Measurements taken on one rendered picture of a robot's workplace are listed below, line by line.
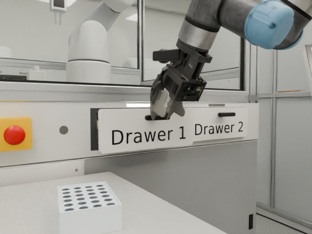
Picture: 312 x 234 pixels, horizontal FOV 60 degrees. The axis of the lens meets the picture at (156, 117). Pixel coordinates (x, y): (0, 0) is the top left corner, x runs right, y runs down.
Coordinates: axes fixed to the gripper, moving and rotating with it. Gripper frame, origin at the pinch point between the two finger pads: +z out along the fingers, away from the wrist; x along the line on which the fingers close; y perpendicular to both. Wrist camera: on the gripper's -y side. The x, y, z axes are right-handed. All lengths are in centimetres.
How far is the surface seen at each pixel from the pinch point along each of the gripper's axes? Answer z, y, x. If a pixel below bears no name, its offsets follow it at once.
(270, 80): 31, -85, 173
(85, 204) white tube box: -1.9, 23.7, -26.4
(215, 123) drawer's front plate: 8.6, -5.2, 29.0
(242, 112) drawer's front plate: 5.7, -7.3, 43.0
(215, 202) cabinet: 33.3, 9.8, 31.1
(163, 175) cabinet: 22.5, 2.2, 8.7
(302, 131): 48, -36, 171
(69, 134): 10.7, -6.0, -20.1
